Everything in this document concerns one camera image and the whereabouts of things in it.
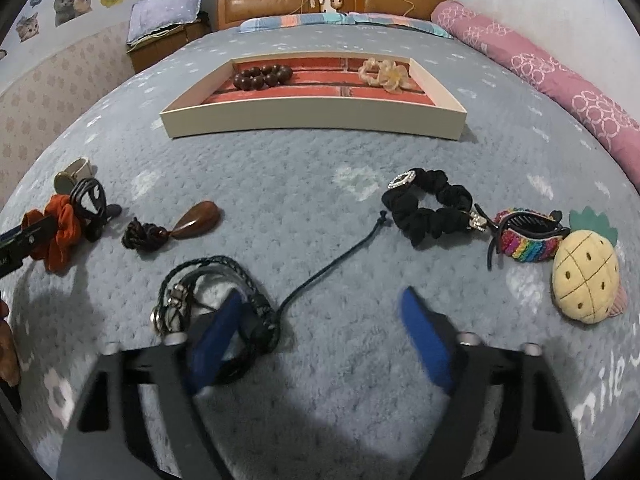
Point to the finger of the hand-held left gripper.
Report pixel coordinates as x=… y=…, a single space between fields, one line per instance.
x=25 y=240

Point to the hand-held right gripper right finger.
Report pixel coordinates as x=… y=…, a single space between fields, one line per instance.
x=425 y=345

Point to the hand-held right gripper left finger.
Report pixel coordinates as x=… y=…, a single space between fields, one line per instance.
x=217 y=340

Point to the orange scrunchie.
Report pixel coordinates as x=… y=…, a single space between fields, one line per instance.
x=65 y=222

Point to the beige wrist watch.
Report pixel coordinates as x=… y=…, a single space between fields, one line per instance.
x=67 y=181

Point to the pineapple plush toy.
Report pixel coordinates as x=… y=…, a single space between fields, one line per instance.
x=585 y=270

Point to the cream tray with brick lining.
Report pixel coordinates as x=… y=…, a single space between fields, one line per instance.
x=310 y=121

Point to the beige flower scrunchie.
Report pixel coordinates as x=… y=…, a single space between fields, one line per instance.
x=387 y=77

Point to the person's left hand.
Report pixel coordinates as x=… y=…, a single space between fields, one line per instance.
x=7 y=350

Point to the wooden nightstand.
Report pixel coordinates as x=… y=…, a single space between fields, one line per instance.
x=155 y=52

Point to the pink rolled quilt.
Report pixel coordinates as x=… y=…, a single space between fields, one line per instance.
x=550 y=75

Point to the tabby cat wall sticker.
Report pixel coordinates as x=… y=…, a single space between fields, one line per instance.
x=27 y=27

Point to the grey cats wall sticker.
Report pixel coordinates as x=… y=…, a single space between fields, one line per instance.
x=70 y=7

